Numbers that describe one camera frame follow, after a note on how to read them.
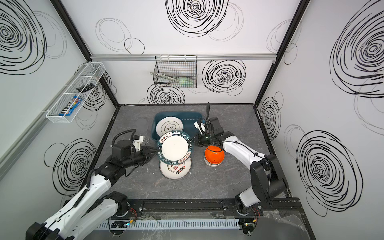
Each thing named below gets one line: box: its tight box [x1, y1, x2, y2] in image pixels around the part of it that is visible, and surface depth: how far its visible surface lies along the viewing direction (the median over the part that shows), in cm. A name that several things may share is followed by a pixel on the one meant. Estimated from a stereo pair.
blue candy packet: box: [58, 96, 82, 116], surface depth 72 cm
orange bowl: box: [204, 145, 225, 165], surface depth 84 cm
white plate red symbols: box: [159, 157, 193, 180], surface depth 87 cm
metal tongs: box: [149, 72, 180, 81], surface depth 88 cm
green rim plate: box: [156, 130, 193, 166], surface depth 81 cm
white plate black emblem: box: [155, 116, 184, 138], surface depth 107 cm
